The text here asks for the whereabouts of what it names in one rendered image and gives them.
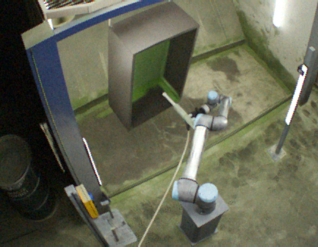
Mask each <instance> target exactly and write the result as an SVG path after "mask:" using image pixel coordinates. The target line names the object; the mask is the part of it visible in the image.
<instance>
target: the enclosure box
mask: <svg viewBox="0 0 318 247"><path fill-rule="evenodd" d="M108 28H109V31H108V38H109V39H108V83H109V87H108V96H109V106H110V107H111V108H112V109H113V111H114V112H115V114H116V115H117V117H118V118H119V120H120V121H121V123H122V124H123V125H124V126H125V128H126V130H127V132H130V131H132V130H133V129H134V128H136V127H137V126H139V125H140V124H143V123H145V122H146V121H149V120H150V119H151V118H152V117H154V116H156V115H158V114H159V113H161V112H163V111H165V110H167V109H169V108H170V107H171V106H173V105H172V104H171V102H170V101H169V100H168V99H167V98H166V97H165V96H163V95H162V94H163V92H166V94H167V95H168V97H169V98H170V99H171V100H172V101H173V102H174V103H175V104H177V103H179V102H180V101H181V97H182V94H183V91H184V86H185V83H186V80H187V75H188V73H189V66H190V63H191V60H192V55H193V53H194V51H193V50H194V47H195V43H196V41H197V40H196V38H197V36H198V32H199V31H198V30H199V28H200V24H199V23H198V22H197V21H195V20H194V19H193V18H192V17H191V16H190V15H189V14H188V13H186V12H185V11H184V10H182V8H181V7H179V6H178V5H177V4H176V3H175V2H173V1H169V2H166V3H164V4H160V5H159V6H155V7H153V8H150V9H148V10H146V11H142V12H139V13H137V14H136V15H132V16H130V17H128V18H126V19H124V20H122V21H118V22H117V23H115V24H112V25H110V26H108Z"/></svg>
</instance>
